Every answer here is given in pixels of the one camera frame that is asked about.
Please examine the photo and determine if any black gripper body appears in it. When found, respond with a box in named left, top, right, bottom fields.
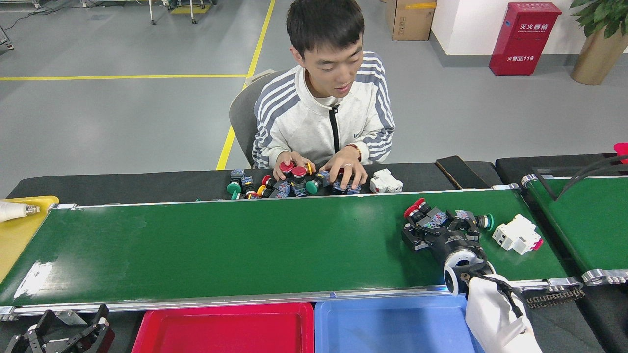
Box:
left=431, top=229, right=484, bottom=265

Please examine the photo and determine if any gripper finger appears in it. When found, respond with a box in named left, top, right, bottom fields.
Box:
left=401, top=218, right=445, bottom=252
left=69, top=304, right=116, bottom=353
left=4, top=310, right=74, bottom=353
left=449, top=212, right=484, bottom=242

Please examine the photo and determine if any white circuit breaker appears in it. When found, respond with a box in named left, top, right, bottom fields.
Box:
left=369, top=168, right=404, bottom=194
left=492, top=213, right=545, bottom=256

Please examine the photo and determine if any yellow plastic tray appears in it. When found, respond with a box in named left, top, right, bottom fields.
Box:
left=0, top=196, right=59, bottom=284

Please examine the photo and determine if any short green conveyor belt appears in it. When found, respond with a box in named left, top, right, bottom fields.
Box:
left=521, top=173, right=628, bottom=286

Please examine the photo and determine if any long green conveyor belt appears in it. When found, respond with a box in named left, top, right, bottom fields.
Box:
left=0, top=184, right=584, bottom=319

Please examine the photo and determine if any person's left hand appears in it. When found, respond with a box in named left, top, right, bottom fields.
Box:
left=319, top=146, right=368, bottom=190

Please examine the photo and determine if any person's right hand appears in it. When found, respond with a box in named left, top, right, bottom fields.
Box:
left=273, top=151, right=315, bottom=181

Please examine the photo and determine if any black rectangular pad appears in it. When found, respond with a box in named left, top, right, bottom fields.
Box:
left=436, top=156, right=484, bottom=190

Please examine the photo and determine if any blue plastic bin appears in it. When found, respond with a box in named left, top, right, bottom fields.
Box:
left=314, top=294, right=484, bottom=353

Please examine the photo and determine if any large red plastic bin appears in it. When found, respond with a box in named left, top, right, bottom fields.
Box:
left=131, top=302, right=314, bottom=353

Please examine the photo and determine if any white light bulb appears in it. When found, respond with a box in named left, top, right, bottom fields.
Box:
left=0, top=200, right=41, bottom=223

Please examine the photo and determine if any person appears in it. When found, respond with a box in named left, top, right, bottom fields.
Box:
left=252, top=0, right=396, bottom=190

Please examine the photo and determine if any red fire extinguisher cabinet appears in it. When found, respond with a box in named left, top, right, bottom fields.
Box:
left=489, top=2, right=563, bottom=76

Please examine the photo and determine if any potted plant in golden pot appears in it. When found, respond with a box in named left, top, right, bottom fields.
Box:
left=569, top=0, right=628, bottom=86

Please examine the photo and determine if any brown cardboard box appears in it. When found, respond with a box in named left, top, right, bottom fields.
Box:
left=385, top=0, right=437, bottom=41

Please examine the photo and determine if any grey office chair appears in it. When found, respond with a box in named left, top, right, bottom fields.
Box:
left=229, top=70, right=288, bottom=167

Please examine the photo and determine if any white wheeled stand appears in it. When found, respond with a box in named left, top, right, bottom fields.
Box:
left=147, top=0, right=214, bottom=25

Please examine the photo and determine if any black metal bracket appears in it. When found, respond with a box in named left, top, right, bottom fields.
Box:
left=532, top=167, right=560, bottom=201

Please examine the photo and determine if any black roller chain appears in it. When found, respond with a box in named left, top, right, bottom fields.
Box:
left=525, top=288, right=585, bottom=308

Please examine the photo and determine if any black cable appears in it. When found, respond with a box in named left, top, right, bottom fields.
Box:
left=557, top=154, right=628, bottom=201
left=564, top=163, right=628, bottom=192

